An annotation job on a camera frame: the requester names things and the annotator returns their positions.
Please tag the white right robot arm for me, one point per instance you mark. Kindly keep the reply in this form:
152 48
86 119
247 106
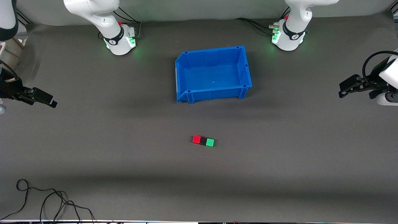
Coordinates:
115 34

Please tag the aluminium frame rail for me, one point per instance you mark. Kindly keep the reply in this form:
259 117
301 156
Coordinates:
25 18

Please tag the beige plastic crate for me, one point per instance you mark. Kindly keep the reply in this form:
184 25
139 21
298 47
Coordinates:
6 49

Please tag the green cube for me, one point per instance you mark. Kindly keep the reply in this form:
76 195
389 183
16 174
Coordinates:
210 142

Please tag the blue plastic bin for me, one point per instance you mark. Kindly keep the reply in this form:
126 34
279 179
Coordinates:
214 77

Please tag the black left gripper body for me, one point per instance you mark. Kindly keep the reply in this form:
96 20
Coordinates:
372 85

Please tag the black cube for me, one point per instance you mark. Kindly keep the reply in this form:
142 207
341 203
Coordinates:
203 141

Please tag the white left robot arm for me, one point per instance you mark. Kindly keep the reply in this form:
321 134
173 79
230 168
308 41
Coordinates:
292 34

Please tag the red cube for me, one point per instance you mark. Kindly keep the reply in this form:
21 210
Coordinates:
196 139

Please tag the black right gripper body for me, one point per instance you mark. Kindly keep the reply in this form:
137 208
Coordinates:
11 90

